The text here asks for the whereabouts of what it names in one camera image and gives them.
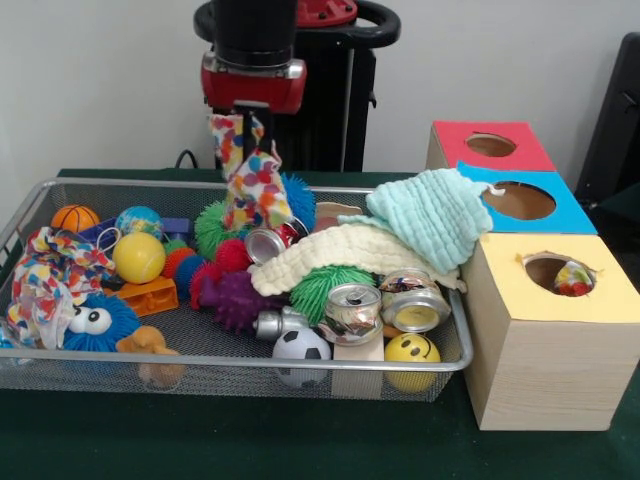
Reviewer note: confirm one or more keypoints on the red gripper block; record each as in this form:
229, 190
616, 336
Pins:
250, 90

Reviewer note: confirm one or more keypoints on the polka dot cloth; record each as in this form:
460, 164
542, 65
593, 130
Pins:
255, 190
575, 280

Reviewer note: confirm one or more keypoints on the blue spiky puffer ball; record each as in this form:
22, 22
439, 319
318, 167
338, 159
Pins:
302, 200
115, 325

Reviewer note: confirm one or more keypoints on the mint green waffle cloth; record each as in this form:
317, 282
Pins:
435, 220

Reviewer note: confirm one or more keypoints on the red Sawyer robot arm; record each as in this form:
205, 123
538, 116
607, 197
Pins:
255, 25

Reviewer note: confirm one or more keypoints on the shallow mesh bin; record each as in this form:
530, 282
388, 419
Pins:
50, 375

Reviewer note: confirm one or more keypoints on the wooden box with three holes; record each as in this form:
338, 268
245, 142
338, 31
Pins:
550, 370

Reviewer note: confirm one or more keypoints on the cream waffle cloth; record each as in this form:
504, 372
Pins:
340, 255

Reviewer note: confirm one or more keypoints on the yellow tennis ball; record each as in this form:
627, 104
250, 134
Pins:
139, 257

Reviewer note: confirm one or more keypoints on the silver crushed can pull tab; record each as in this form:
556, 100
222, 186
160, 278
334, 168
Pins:
350, 315

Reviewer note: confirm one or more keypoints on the small soccer ball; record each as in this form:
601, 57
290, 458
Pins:
300, 350

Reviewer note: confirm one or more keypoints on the crushed can yellow base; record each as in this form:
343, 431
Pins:
415, 305

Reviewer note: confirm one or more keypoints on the confetti print cloth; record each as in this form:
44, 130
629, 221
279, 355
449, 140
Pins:
40, 280

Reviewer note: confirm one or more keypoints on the yellow smiley ball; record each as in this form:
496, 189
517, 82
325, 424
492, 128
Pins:
412, 350

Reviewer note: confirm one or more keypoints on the dark green table cloth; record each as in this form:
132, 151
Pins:
250, 440

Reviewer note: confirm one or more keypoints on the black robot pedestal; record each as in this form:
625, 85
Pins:
340, 125

